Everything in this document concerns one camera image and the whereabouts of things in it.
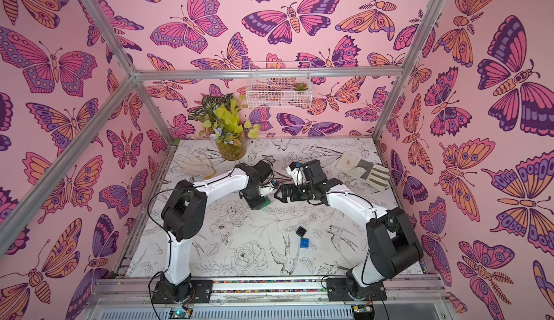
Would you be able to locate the black lego brick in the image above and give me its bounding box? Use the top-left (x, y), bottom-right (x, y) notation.
top-left (296, 226), bottom-right (307, 238)

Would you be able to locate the aluminium front rail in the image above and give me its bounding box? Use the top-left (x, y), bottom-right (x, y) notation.
top-left (87, 275), bottom-right (447, 307)

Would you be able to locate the white work glove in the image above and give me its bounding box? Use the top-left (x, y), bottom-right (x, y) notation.
top-left (177, 154), bottom-right (216, 179)

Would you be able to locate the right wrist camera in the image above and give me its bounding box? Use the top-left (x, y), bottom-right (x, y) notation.
top-left (287, 162), bottom-right (304, 185)

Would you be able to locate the white wire basket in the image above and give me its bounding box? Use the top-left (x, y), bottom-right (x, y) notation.
top-left (242, 60), bottom-right (313, 109)

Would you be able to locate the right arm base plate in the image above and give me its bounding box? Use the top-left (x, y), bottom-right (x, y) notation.
top-left (323, 278), bottom-right (388, 302)

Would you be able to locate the blue lego brick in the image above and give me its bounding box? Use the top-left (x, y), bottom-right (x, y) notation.
top-left (300, 238), bottom-right (310, 249)

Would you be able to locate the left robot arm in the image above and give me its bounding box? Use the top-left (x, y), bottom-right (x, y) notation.
top-left (161, 161), bottom-right (273, 286)

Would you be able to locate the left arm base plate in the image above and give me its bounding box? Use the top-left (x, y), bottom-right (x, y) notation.
top-left (152, 278), bottom-right (214, 304)

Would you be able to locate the potted green plant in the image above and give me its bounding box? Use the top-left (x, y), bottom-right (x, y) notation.
top-left (188, 94), bottom-right (261, 161)

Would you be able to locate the grey striped work glove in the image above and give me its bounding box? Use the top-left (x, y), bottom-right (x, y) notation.
top-left (336, 153), bottom-right (390, 192)

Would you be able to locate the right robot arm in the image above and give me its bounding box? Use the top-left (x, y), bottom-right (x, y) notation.
top-left (275, 160), bottom-right (424, 289)

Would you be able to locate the small succulent in basket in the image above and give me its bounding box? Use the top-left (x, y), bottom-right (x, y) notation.
top-left (294, 82), bottom-right (309, 91)

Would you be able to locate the green lego brick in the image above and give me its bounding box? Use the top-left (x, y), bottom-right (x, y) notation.
top-left (262, 197), bottom-right (271, 208)

